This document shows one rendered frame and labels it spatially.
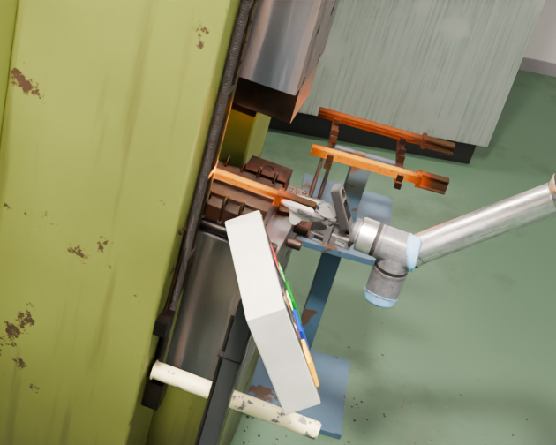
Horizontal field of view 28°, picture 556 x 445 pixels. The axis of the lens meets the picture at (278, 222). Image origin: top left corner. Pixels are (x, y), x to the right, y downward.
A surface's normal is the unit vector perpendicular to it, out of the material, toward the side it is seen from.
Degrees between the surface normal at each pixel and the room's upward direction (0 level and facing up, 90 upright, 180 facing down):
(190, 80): 90
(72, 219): 90
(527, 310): 0
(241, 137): 90
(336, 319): 0
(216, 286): 90
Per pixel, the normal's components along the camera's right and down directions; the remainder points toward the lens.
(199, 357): -0.26, 0.47
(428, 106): 0.07, 0.55
